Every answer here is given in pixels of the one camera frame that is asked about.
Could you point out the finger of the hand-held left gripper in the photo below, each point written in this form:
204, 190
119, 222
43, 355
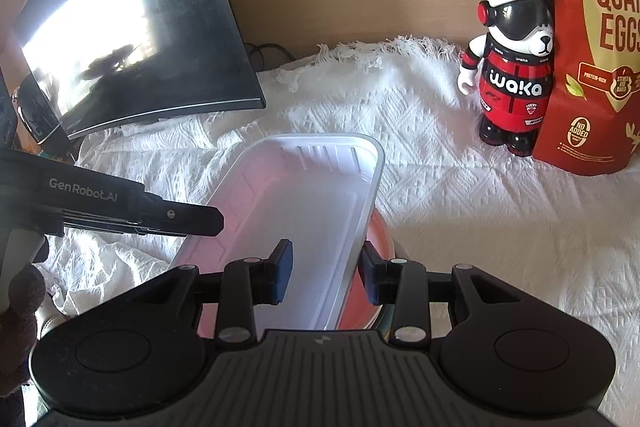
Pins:
190, 219

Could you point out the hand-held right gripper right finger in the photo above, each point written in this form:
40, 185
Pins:
370, 277

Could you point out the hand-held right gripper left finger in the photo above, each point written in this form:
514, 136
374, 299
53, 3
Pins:
282, 272

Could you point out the white and red plastic tray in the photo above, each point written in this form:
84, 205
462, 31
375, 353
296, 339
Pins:
300, 197

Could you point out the person's left hand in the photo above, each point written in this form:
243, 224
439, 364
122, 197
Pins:
22, 302

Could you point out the white woven cloth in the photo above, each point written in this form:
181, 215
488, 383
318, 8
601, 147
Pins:
450, 217

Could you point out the black computer monitor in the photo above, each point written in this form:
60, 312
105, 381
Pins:
150, 32

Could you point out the panda figurine in red suit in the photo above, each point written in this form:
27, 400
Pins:
515, 102

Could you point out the red snack bag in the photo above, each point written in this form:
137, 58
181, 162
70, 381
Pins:
590, 57

